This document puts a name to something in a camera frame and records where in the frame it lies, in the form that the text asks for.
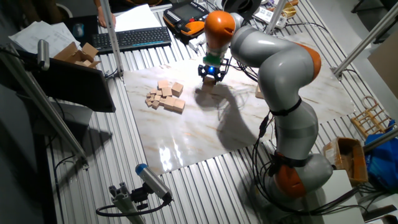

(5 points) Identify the blue bag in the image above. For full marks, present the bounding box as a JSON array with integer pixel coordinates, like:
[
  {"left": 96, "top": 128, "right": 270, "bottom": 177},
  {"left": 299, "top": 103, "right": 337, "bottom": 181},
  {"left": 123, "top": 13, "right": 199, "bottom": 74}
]
[{"left": 364, "top": 119, "right": 398, "bottom": 191}]

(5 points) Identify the black monitor panel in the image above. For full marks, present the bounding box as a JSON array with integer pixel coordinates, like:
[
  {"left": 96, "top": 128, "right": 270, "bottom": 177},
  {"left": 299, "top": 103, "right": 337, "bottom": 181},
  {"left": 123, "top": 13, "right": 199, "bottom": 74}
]
[{"left": 17, "top": 49, "right": 117, "bottom": 113}]

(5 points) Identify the person right hand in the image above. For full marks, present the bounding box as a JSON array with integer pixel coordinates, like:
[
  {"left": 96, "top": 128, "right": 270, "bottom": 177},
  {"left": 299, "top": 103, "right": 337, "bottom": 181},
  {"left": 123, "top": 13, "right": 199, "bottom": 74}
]
[{"left": 95, "top": 7, "right": 117, "bottom": 29}]

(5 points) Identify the gold foil bag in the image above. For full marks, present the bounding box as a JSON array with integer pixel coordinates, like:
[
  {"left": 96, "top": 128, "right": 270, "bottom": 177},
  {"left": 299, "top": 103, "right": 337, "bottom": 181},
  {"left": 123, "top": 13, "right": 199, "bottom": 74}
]
[{"left": 281, "top": 1, "right": 299, "bottom": 19}]

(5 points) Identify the wooden rack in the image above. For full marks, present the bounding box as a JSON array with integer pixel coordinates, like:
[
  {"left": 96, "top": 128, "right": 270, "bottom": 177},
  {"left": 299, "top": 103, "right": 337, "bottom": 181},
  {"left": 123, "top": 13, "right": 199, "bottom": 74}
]
[{"left": 350, "top": 95, "right": 396, "bottom": 139}]

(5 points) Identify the white paper sheet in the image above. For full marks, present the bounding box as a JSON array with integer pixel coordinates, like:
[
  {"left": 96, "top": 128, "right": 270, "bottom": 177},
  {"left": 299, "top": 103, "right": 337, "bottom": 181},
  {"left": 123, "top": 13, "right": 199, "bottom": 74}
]
[{"left": 112, "top": 3, "right": 163, "bottom": 33}]

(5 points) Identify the brown cardboard box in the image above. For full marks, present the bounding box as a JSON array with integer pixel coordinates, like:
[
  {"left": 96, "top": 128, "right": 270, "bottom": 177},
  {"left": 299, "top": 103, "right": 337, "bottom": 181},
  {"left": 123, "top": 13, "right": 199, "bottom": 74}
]
[{"left": 322, "top": 136, "right": 369, "bottom": 187}]

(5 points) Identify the grey camera blue tip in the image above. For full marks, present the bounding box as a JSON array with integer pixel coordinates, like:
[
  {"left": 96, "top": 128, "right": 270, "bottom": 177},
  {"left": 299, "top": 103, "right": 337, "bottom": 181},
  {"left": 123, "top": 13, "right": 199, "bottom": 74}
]
[{"left": 134, "top": 162, "right": 174, "bottom": 202}]

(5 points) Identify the small open cardboard box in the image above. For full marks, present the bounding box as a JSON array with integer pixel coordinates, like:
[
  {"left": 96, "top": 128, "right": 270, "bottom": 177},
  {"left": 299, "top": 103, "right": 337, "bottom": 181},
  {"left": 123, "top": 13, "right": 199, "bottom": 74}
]
[{"left": 53, "top": 42, "right": 102, "bottom": 70}]

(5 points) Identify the grey camera on frame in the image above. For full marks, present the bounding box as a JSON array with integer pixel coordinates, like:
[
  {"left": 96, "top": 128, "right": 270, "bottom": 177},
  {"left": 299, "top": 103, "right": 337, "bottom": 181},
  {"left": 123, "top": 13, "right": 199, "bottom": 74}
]
[{"left": 37, "top": 39, "right": 51, "bottom": 72}]

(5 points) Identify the black mouse pad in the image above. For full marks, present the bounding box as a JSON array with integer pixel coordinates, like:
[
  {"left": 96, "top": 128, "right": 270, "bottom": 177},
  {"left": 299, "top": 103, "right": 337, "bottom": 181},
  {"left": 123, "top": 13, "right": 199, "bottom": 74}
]
[{"left": 63, "top": 14, "right": 101, "bottom": 47}]

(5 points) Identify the grey computer mouse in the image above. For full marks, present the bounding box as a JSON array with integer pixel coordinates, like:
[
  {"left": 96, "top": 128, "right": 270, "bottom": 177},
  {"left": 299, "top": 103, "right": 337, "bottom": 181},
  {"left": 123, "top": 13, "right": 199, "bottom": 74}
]
[{"left": 72, "top": 22, "right": 85, "bottom": 39}]

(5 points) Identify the white power strip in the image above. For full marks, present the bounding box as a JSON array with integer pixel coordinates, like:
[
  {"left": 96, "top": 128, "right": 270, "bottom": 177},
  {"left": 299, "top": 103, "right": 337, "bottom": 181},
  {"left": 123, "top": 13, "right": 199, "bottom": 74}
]
[{"left": 252, "top": 6, "right": 287, "bottom": 29}]

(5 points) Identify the white robot plinth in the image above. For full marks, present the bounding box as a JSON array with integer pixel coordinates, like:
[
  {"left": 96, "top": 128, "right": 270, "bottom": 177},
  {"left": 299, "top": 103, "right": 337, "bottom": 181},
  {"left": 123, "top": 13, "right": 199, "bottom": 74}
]
[{"left": 306, "top": 169, "right": 366, "bottom": 224}]

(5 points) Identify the aluminium camera bracket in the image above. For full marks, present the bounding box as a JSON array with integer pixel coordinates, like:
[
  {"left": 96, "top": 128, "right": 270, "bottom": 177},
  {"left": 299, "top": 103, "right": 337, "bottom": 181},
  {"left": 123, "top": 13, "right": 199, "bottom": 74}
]
[{"left": 108, "top": 182, "right": 149, "bottom": 224}]

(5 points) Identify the black computer keyboard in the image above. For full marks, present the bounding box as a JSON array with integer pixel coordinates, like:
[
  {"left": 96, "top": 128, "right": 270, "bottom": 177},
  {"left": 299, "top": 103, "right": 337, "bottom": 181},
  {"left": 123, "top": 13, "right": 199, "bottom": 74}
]
[{"left": 91, "top": 26, "right": 172, "bottom": 55}]

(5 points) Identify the aluminium frame beam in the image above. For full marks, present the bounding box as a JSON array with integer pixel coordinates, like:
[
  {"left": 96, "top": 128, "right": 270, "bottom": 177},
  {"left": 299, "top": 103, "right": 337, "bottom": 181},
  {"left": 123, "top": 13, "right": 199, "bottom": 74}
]
[
  {"left": 362, "top": 126, "right": 398, "bottom": 154},
  {"left": 0, "top": 42, "right": 90, "bottom": 170}
]

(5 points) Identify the orange black teach pendant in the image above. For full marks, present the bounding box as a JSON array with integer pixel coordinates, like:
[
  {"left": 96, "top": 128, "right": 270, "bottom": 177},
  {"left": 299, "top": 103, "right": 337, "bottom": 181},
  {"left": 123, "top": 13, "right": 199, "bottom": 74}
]
[{"left": 162, "top": 1, "right": 210, "bottom": 40}]

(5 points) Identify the person right forearm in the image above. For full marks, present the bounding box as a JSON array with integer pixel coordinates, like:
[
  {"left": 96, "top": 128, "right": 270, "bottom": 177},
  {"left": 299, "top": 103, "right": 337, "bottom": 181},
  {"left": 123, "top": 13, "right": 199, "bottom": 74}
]
[{"left": 88, "top": 0, "right": 105, "bottom": 11}]

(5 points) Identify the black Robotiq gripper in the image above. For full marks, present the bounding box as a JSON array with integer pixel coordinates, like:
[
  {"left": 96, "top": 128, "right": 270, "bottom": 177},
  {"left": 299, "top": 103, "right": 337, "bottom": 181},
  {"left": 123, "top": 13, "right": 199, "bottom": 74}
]
[{"left": 198, "top": 63, "right": 229, "bottom": 83}]

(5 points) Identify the printed paper stack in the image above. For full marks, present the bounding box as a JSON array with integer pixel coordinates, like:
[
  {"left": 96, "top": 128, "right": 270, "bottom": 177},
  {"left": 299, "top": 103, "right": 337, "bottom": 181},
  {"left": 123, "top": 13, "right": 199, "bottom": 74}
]
[{"left": 8, "top": 21, "right": 81, "bottom": 58}]

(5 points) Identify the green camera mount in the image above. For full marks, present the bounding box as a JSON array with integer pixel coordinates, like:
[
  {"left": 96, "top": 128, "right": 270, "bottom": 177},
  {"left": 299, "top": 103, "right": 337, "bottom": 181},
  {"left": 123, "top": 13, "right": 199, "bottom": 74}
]
[{"left": 202, "top": 52, "right": 226, "bottom": 67}]

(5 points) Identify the black camera cable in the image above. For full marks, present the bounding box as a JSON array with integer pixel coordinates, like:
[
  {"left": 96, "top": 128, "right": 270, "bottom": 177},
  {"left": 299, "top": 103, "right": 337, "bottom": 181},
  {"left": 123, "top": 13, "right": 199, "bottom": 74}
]
[{"left": 95, "top": 195, "right": 174, "bottom": 218}]

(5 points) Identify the aluminium frame post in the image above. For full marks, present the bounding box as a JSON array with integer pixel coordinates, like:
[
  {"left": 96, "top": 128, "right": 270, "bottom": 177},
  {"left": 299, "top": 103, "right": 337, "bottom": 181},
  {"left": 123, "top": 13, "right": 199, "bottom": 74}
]
[
  {"left": 266, "top": 0, "right": 289, "bottom": 34},
  {"left": 331, "top": 1, "right": 398, "bottom": 78},
  {"left": 99, "top": 0, "right": 125, "bottom": 79}
]

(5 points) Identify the brown cardboard sheet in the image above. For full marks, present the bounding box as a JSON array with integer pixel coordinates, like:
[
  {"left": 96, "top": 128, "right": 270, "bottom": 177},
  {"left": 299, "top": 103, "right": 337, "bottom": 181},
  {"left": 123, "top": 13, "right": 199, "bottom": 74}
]
[{"left": 367, "top": 29, "right": 398, "bottom": 101}]

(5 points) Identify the white plug adapter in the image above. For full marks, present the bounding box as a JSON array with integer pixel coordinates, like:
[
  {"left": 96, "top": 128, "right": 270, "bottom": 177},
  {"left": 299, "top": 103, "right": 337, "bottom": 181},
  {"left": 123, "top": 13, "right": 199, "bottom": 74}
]
[{"left": 188, "top": 33, "right": 206, "bottom": 52}]

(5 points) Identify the black filament spool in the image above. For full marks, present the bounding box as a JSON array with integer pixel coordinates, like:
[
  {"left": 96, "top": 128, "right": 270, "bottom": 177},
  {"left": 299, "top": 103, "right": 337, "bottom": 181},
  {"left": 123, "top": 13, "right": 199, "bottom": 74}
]
[{"left": 221, "top": 0, "right": 263, "bottom": 16}]

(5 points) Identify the marble pattern board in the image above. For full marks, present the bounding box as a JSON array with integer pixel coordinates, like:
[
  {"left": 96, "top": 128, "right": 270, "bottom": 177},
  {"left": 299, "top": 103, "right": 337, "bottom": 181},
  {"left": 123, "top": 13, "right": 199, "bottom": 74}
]
[{"left": 123, "top": 30, "right": 358, "bottom": 176}]

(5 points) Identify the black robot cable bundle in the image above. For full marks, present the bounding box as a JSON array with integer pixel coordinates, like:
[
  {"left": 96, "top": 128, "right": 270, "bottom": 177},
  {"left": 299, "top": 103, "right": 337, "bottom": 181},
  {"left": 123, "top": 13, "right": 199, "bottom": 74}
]
[{"left": 223, "top": 55, "right": 374, "bottom": 218}]

